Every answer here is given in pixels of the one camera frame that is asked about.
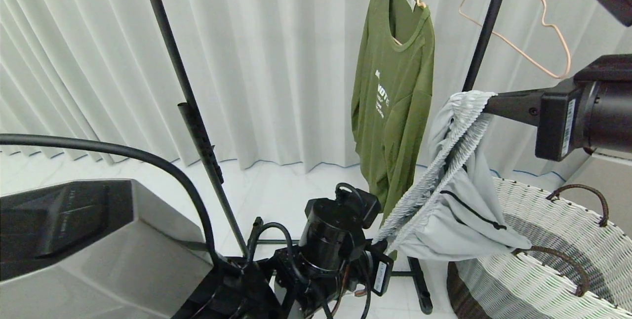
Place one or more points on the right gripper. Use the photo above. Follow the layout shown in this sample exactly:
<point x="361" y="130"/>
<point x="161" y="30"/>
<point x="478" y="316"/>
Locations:
<point x="558" y="121"/>

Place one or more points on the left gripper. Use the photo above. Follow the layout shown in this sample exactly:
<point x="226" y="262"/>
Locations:
<point x="380" y="269"/>

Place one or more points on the pale grey shorts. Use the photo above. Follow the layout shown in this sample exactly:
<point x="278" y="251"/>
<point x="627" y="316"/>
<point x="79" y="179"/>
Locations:
<point x="469" y="210"/>

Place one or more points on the green printed t-shirt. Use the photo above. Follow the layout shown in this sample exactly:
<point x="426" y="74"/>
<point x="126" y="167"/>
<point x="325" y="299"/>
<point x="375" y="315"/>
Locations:
<point x="395" y="111"/>

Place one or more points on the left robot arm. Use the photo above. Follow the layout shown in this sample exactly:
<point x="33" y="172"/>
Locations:
<point x="98" y="259"/>

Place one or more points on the white laundry basket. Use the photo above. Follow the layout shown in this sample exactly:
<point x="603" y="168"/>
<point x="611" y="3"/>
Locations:
<point x="543" y="284"/>

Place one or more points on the black clothes rack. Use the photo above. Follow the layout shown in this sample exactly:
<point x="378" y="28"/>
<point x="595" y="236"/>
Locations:
<point x="197" y="131"/>

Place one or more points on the white curtain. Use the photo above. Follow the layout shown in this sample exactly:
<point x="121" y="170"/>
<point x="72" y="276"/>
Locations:
<point x="271" y="62"/>

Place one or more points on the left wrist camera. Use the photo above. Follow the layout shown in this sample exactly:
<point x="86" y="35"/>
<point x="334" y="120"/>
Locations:
<point x="365" y="210"/>

